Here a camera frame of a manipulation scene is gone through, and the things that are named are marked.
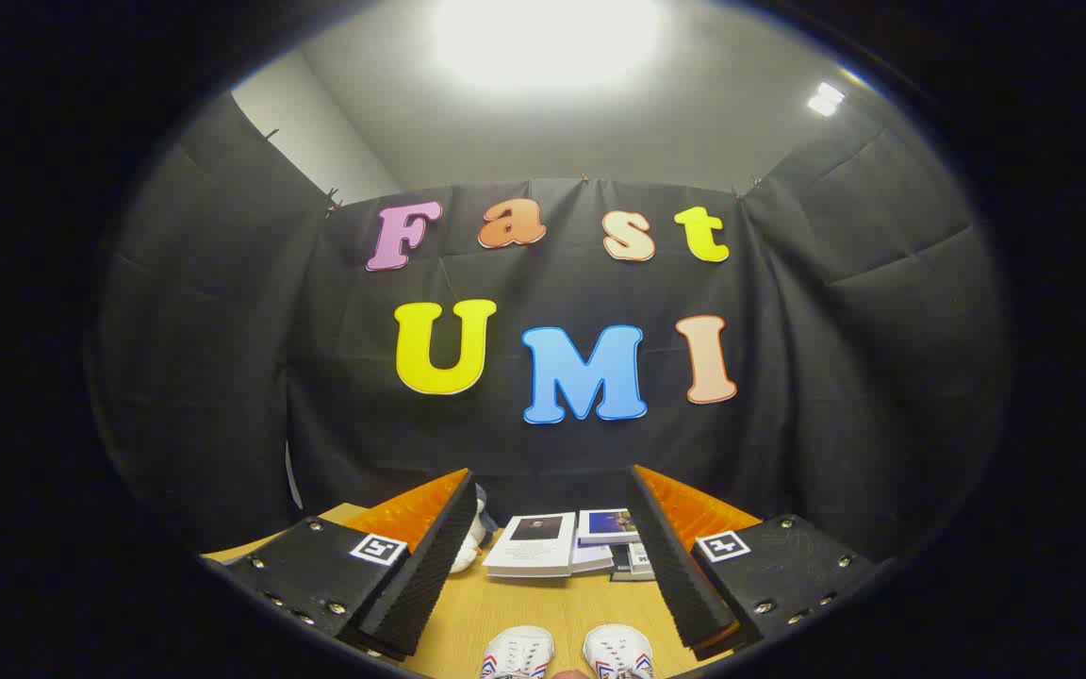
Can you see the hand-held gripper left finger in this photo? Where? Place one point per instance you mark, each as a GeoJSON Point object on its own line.
{"type": "Point", "coordinates": [430, 575]}

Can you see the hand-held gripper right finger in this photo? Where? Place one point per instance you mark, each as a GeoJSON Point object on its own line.
{"type": "Point", "coordinates": [675, 566]}

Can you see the white canvas shoe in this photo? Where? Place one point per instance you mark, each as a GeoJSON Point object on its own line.
{"type": "Point", "coordinates": [517, 653]}
{"type": "Point", "coordinates": [618, 651]}

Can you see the white book teal cover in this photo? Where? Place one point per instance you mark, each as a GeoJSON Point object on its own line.
{"type": "Point", "coordinates": [639, 558]}

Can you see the white penguin plush toy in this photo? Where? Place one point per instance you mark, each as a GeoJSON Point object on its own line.
{"type": "Point", "coordinates": [466, 556]}

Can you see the white book blue cover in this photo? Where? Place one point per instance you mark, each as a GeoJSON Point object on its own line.
{"type": "Point", "coordinates": [604, 528]}

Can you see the plain white book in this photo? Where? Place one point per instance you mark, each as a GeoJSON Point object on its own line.
{"type": "Point", "coordinates": [590, 558]}

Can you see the white book dark photo cover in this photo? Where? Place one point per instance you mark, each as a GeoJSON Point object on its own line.
{"type": "Point", "coordinates": [529, 556]}

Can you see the small ceiling light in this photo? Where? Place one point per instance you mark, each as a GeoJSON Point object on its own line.
{"type": "Point", "coordinates": [824, 99]}

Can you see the large ceiling light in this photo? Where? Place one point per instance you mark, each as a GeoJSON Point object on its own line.
{"type": "Point", "coordinates": [543, 38]}

